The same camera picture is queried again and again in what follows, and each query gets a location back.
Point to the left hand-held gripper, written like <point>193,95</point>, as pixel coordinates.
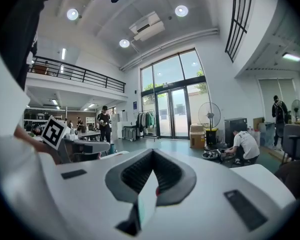
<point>53,132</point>

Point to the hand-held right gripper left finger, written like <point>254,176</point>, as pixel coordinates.
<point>77,191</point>

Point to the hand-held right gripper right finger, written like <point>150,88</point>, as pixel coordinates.
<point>215,184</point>

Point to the translucent green cup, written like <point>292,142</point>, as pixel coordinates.
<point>146,204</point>

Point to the person's left forearm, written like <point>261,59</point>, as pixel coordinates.
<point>46,152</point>

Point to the grey round basin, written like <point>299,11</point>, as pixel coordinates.
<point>211,155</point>

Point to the grey metal cart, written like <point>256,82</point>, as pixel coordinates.
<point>129,132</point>

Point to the black bin yellow lid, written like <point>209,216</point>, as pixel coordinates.
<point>212,136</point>

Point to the metal clothes rack with garments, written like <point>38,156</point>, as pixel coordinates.
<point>146,121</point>

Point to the pale cardboard box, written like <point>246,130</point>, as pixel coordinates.
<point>197,127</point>

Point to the black metal cabinet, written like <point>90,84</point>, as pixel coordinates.
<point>236,126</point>

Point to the white plastic bag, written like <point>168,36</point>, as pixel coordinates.
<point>254,135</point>

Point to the large black standing fan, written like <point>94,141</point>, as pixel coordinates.
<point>209,114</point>

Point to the clear plastic storage box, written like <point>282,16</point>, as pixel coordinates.
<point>267,134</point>

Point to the black mezzanine railing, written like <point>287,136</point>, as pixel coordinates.
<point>82,75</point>

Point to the open brown cardboard box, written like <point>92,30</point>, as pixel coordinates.
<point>258,123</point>

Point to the black framed glass door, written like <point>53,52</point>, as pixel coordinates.
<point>165,114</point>

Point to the grey office chair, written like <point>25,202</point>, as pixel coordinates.
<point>293,139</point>

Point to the round ceiling light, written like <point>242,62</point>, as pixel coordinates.
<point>72,14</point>
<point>124,43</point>
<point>181,10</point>

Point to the small black standing fan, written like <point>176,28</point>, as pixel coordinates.
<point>297,107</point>

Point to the white ceiling air conditioner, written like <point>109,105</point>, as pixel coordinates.
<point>147,26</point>

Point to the person's black shirt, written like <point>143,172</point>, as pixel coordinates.
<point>17,34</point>

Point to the rectangular ceiling light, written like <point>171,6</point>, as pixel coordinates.
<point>292,57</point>

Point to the black window grille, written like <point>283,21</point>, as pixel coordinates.
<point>240,21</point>

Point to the blue wall poster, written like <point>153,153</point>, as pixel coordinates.
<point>135,105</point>

